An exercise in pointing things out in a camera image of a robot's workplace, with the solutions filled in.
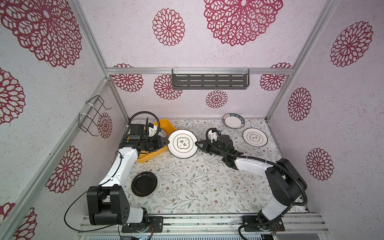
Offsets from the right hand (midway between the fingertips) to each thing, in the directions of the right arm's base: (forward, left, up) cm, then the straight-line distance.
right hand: (195, 141), depth 83 cm
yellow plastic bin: (+24, +20, -15) cm, 35 cm away
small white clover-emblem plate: (+20, -43, -20) cm, 52 cm away
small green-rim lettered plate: (+37, -30, -21) cm, 52 cm away
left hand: (-3, +15, 0) cm, 15 cm away
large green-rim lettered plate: (+17, +24, -14) cm, 33 cm away
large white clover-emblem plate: (-1, +7, -1) cm, 7 cm away
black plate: (-18, +29, -17) cm, 38 cm away
